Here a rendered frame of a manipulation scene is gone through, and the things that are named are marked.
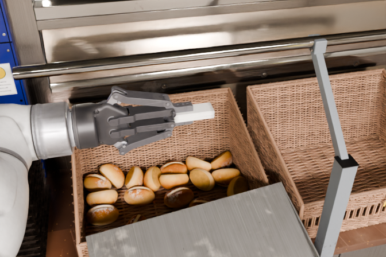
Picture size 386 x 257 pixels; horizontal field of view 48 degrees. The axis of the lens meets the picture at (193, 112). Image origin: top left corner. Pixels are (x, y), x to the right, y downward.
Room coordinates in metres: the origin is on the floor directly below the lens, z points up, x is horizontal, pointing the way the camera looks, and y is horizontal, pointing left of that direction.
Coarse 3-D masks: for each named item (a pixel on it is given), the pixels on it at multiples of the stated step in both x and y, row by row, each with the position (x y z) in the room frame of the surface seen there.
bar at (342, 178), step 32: (352, 32) 1.01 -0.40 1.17; (384, 32) 1.02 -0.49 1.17; (64, 64) 0.84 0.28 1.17; (96, 64) 0.85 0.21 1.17; (128, 64) 0.87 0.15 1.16; (160, 64) 0.89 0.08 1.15; (320, 64) 0.95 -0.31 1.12; (352, 160) 0.78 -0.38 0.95; (320, 224) 0.79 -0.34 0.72; (320, 256) 0.75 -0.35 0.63
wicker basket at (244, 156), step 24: (192, 96) 1.25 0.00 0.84; (216, 96) 1.27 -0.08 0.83; (240, 120) 1.15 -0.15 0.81; (168, 144) 1.19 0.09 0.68; (192, 144) 1.21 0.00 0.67; (216, 144) 1.22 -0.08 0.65; (240, 144) 1.14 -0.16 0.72; (72, 168) 0.93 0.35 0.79; (96, 168) 1.12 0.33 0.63; (120, 168) 1.13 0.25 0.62; (144, 168) 1.15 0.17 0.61; (240, 168) 1.12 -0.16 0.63; (264, 168) 0.97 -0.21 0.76; (120, 192) 1.05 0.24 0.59; (216, 192) 1.05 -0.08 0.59; (120, 216) 0.94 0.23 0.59
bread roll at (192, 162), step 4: (188, 156) 1.17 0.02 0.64; (188, 160) 1.15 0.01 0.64; (192, 160) 1.14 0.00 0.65; (196, 160) 1.14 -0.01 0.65; (200, 160) 1.14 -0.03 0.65; (188, 164) 1.14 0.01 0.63; (192, 164) 1.13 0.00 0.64; (196, 164) 1.12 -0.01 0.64; (200, 164) 1.12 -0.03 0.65; (204, 164) 1.12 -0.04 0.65; (208, 164) 1.13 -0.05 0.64; (188, 168) 1.14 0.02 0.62; (192, 168) 1.12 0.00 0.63; (204, 168) 1.11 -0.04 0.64; (208, 168) 1.12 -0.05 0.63
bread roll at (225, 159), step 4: (224, 152) 1.19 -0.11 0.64; (228, 152) 1.19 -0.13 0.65; (220, 156) 1.16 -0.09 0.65; (224, 156) 1.16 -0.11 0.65; (228, 156) 1.16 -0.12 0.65; (216, 160) 1.14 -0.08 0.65; (220, 160) 1.14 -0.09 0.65; (224, 160) 1.14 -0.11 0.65; (228, 160) 1.15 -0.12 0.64; (232, 160) 1.17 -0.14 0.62; (212, 164) 1.14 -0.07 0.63; (216, 164) 1.13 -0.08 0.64; (220, 164) 1.13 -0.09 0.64; (224, 164) 1.14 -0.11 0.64; (228, 164) 1.14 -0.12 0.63; (212, 168) 1.13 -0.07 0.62; (216, 168) 1.13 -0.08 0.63; (220, 168) 1.13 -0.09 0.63; (224, 168) 1.13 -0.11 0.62
